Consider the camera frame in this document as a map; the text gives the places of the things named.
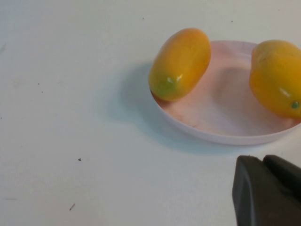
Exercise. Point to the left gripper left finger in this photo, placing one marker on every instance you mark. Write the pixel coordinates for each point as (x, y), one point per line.
(258, 200)

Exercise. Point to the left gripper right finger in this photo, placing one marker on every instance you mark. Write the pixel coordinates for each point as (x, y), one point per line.
(284, 171)

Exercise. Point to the yellow plastic mango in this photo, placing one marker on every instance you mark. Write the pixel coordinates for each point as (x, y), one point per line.
(277, 77)

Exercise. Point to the orange tinted plastic mango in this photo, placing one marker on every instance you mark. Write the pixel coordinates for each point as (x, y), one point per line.
(181, 63)

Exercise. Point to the pink round plate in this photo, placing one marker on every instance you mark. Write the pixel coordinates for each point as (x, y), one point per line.
(223, 113)

